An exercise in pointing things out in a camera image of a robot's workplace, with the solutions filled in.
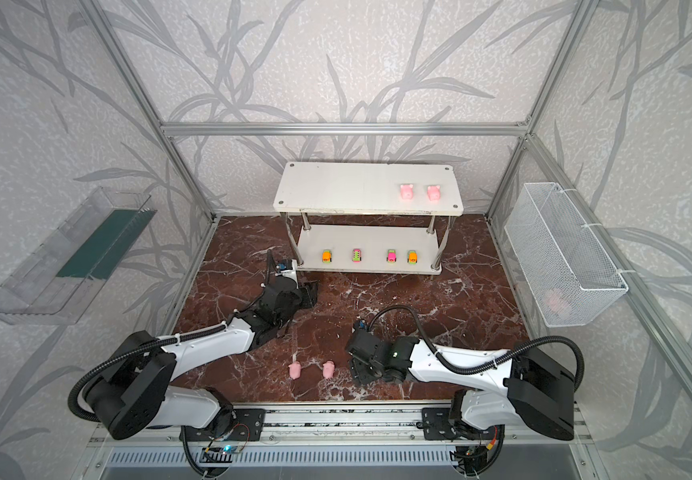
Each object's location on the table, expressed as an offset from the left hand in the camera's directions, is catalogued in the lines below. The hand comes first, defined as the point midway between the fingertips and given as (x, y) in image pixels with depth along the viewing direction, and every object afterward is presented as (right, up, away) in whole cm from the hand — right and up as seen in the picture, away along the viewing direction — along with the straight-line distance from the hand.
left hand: (316, 275), depth 88 cm
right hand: (+13, -22, -8) cm, 27 cm away
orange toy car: (+2, +5, +10) cm, 11 cm away
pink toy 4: (+33, +23, -11) cm, 41 cm away
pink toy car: (+23, +5, +10) cm, 26 cm away
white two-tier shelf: (+15, +24, -8) cm, 30 cm away
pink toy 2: (+4, -25, -8) cm, 26 cm away
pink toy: (-5, -25, -8) cm, 27 cm away
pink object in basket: (+61, -5, -15) cm, 63 cm away
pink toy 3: (+25, +23, -12) cm, 36 cm away
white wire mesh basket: (+57, +3, -27) cm, 63 cm away
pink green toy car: (+12, +5, +9) cm, 16 cm away
